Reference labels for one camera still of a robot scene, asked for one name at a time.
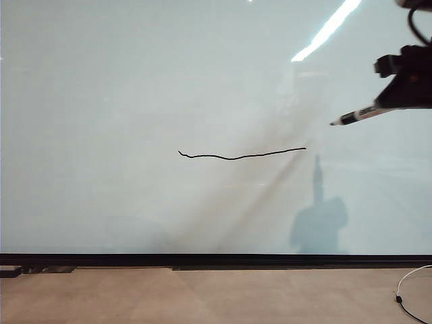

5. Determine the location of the black drawn marker line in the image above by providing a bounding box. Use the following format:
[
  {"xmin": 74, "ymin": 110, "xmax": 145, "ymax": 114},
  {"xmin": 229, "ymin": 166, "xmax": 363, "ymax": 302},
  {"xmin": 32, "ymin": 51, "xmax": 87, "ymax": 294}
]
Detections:
[{"xmin": 178, "ymin": 146, "xmax": 307, "ymax": 161}]

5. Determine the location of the white glass whiteboard black frame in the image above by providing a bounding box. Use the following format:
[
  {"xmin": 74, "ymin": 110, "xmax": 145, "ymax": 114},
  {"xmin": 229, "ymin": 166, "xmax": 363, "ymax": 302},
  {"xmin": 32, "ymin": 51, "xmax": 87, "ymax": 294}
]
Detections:
[{"xmin": 0, "ymin": 0, "xmax": 432, "ymax": 268}]

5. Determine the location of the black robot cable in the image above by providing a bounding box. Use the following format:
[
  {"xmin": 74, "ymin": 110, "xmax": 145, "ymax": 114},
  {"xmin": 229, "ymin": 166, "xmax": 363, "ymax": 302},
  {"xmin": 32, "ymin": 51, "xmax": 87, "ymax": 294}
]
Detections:
[{"xmin": 394, "ymin": 0, "xmax": 432, "ymax": 47}]

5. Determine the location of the thin white cable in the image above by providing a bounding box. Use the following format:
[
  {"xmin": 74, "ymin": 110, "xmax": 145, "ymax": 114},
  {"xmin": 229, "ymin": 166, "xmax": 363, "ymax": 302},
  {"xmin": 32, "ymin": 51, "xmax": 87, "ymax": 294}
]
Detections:
[{"xmin": 396, "ymin": 264, "xmax": 432, "ymax": 295}]

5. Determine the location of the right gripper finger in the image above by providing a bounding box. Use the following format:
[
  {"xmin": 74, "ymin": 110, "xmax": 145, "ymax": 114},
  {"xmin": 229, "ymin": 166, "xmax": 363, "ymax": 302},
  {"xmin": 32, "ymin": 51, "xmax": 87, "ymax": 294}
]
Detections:
[{"xmin": 374, "ymin": 76, "xmax": 411, "ymax": 110}]

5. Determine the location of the white whiteboard marker pen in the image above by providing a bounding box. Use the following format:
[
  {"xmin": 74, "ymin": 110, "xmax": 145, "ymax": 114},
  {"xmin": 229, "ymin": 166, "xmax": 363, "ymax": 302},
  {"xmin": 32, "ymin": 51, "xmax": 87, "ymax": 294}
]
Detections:
[{"xmin": 329, "ymin": 104, "xmax": 386, "ymax": 127}]

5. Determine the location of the black wrist camera block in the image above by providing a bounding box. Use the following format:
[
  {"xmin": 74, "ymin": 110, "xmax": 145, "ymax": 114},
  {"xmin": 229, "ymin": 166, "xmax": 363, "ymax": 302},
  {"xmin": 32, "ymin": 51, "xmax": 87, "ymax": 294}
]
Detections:
[{"xmin": 373, "ymin": 53, "xmax": 403, "ymax": 79}]

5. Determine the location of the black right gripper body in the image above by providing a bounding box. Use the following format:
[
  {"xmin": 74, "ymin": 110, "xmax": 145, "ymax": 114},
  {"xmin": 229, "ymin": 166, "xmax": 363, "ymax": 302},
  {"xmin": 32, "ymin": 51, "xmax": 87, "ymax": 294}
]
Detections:
[{"xmin": 400, "ymin": 44, "xmax": 432, "ymax": 110}]

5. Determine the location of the black whiteboard stand foot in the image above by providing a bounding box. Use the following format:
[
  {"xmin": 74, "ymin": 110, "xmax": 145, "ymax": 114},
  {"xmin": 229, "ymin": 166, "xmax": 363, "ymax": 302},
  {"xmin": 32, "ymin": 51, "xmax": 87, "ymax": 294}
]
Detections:
[{"xmin": 0, "ymin": 265, "xmax": 24, "ymax": 279}]

